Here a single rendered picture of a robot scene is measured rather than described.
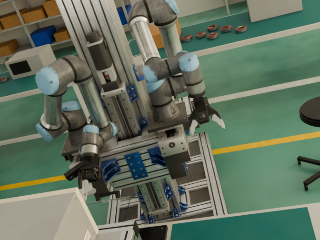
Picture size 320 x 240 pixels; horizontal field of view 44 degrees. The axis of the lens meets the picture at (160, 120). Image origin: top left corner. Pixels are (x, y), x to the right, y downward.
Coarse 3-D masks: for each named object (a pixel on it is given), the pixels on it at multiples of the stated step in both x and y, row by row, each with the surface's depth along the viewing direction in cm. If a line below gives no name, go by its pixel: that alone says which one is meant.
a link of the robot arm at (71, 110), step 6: (66, 102) 219; (72, 102) 217; (66, 108) 212; (72, 108) 213; (78, 108) 216; (66, 114) 212; (72, 114) 214; (78, 114) 216; (66, 120) 211; (72, 120) 214; (78, 120) 217; (84, 120) 220; (72, 126) 217; (78, 126) 218
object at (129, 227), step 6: (120, 222) 144; (126, 222) 143; (132, 222) 142; (102, 228) 144; (108, 228) 143; (114, 228) 142; (120, 228) 141; (126, 228) 140; (132, 228) 140; (138, 228) 144; (102, 234) 141; (108, 234) 140; (114, 234) 140; (120, 234) 139; (126, 234) 138; (132, 234) 137
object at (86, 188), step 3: (84, 180) 176; (87, 180) 176; (84, 183) 175; (87, 183) 175; (84, 186) 175; (87, 186) 174; (90, 186) 174; (81, 189) 173; (84, 189) 174; (87, 189) 174; (90, 189) 173; (81, 192) 173; (84, 192) 173; (87, 192) 173; (81, 195) 173; (84, 195) 174; (84, 198) 174
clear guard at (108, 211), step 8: (104, 200) 166; (112, 200) 165; (120, 200) 163; (128, 200) 162; (88, 208) 165; (96, 208) 164; (104, 208) 162; (112, 208) 160; (120, 208) 159; (96, 216) 159; (104, 216) 158; (112, 216) 156; (120, 216) 155; (96, 224) 155; (104, 224) 153
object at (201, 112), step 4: (196, 100) 162; (200, 100) 161; (204, 100) 161; (196, 104) 161; (200, 104) 160; (204, 104) 160; (196, 108) 160; (200, 108) 159; (204, 108) 159; (196, 112) 159; (200, 112) 158; (204, 112) 158; (200, 116) 157; (204, 116) 157; (208, 116) 156; (200, 120) 156; (204, 120) 156; (208, 120) 157
